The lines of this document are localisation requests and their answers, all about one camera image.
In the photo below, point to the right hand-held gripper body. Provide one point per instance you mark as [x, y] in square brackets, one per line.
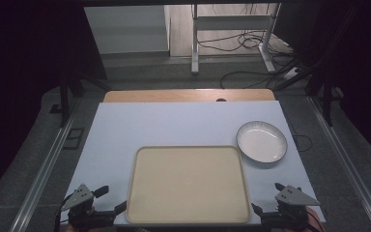
[290, 209]

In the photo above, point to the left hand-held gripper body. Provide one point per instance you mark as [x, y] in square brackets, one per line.
[81, 212]

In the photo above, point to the person's right hand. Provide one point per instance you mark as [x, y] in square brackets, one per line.
[314, 219]

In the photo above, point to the white ribbed plate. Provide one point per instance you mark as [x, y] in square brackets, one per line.
[261, 141]

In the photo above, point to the black floor socket cover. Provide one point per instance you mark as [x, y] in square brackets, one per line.
[73, 138]

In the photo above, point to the beige plastic tray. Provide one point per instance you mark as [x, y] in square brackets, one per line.
[188, 185]

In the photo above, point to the white table sheet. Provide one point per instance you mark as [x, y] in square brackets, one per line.
[161, 125]

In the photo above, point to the black metal stand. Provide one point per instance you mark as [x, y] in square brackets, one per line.
[64, 103]
[327, 103]

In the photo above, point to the dark table grommet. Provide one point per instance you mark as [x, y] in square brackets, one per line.
[221, 100]

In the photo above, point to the white power strip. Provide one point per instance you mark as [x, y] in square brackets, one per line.
[291, 73]

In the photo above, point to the wooden table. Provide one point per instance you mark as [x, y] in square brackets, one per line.
[174, 95]

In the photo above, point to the white cabinet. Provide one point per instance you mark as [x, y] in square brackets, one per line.
[127, 29]

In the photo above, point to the metal floor rail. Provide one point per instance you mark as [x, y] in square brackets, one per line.
[348, 167]
[42, 174]

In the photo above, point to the white metal desk frame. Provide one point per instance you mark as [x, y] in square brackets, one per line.
[194, 48]

